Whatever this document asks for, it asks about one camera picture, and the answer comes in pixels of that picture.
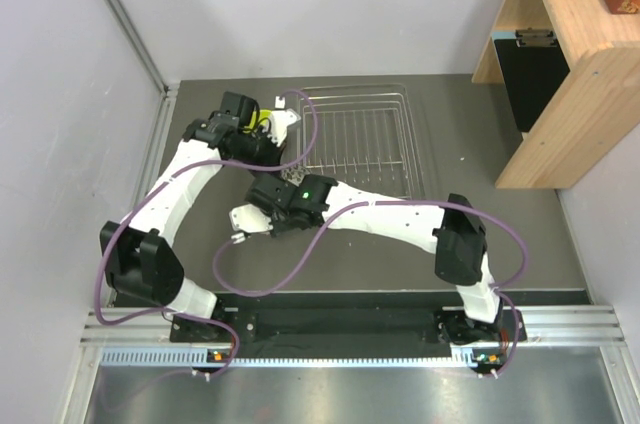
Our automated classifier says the metal wire dish rack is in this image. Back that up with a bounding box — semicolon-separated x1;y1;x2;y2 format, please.
296;83;425;199

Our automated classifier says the black white patterned bowl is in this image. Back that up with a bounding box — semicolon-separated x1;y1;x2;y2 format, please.
280;166;310;186

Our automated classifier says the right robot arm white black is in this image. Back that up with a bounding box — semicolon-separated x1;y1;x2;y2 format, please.
230;173;504;343

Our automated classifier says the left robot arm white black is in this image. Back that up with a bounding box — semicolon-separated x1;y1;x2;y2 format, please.
100;92;300;341

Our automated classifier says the yellow-green bowl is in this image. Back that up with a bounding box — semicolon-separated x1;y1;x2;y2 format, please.
249;109;272;131

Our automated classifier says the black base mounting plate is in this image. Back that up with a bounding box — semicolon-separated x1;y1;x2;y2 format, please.
169;306;531;358

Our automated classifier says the black clipboard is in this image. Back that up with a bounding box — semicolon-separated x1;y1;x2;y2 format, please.
491;28;570;133

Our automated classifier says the wooden shelf unit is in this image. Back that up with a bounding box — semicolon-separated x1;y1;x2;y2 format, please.
491;0;639;189

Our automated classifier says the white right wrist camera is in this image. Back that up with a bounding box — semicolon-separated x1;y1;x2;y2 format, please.
229;204;273;244

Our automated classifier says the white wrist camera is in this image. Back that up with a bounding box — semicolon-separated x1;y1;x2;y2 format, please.
267;96;301;147
229;204;273;244

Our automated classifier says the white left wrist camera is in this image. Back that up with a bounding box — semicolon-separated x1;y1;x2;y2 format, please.
267;96;301;147

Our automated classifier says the aluminium corner post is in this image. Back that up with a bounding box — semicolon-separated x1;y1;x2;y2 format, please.
104;0;169;94

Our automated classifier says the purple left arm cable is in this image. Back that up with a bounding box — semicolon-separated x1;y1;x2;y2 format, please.
93;89;317;380

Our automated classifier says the aluminium frame rail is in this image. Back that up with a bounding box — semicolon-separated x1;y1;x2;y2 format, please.
80;306;625;372

